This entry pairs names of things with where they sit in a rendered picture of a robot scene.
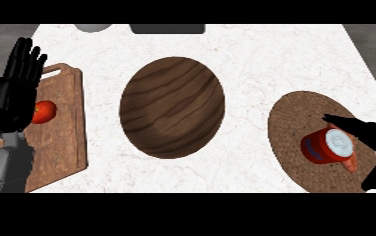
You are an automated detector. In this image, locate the red tomato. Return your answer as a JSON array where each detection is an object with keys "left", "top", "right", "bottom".
[{"left": 31, "top": 100, "right": 58, "bottom": 125}]

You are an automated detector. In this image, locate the dark grey rectangular appliance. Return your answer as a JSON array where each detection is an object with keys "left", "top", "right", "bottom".
[{"left": 130, "top": 24, "right": 207, "bottom": 35}]

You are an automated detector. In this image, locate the red can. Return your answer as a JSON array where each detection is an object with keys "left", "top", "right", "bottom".
[{"left": 300, "top": 127, "right": 357, "bottom": 165}]

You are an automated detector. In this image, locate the brown wooden cutting board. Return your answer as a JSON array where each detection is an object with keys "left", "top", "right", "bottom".
[{"left": 22, "top": 62, "right": 90, "bottom": 193}]

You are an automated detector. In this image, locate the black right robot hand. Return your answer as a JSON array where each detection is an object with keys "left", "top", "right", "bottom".
[{"left": 320, "top": 113, "right": 376, "bottom": 192}]

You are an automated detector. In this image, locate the brown wooden bowl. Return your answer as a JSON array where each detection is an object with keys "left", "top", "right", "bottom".
[{"left": 120, "top": 56, "right": 226, "bottom": 160}]

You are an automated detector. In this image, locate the grey round object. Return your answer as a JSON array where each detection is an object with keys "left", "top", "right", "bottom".
[{"left": 74, "top": 24, "right": 115, "bottom": 33}]

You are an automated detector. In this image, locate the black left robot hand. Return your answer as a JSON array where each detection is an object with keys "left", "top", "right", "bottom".
[{"left": 0, "top": 37, "right": 49, "bottom": 134}]

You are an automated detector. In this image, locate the brown woven round placemat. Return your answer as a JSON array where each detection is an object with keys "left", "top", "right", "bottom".
[{"left": 266, "top": 90, "right": 376, "bottom": 194}]

